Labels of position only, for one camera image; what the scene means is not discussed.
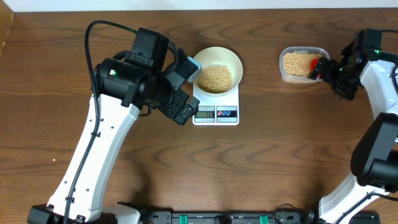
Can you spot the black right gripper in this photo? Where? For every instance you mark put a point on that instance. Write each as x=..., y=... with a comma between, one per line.
x=348, y=92

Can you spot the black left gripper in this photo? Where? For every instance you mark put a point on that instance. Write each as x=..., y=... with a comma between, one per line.
x=170, y=110

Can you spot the red measuring scoop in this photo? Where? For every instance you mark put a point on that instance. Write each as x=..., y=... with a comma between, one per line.
x=315, y=71

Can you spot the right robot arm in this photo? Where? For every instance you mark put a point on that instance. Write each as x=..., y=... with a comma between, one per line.
x=374, y=161

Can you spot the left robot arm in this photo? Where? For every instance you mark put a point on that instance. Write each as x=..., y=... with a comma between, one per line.
x=150, y=74

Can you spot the white digital kitchen scale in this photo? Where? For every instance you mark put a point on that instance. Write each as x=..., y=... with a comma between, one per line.
x=217, y=109

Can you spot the soybeans in bowl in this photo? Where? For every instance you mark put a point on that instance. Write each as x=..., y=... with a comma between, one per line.
x=215, y=79

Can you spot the cream bowl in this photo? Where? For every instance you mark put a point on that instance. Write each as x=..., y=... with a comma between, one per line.
x=221, y=56

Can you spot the soybeans in container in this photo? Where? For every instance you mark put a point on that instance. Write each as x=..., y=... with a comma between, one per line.
x=298, y=64

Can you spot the clear plastic container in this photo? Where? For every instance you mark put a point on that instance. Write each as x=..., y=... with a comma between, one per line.
x=301, y=50

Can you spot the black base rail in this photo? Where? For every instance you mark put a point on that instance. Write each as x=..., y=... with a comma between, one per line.
x=282, y=214

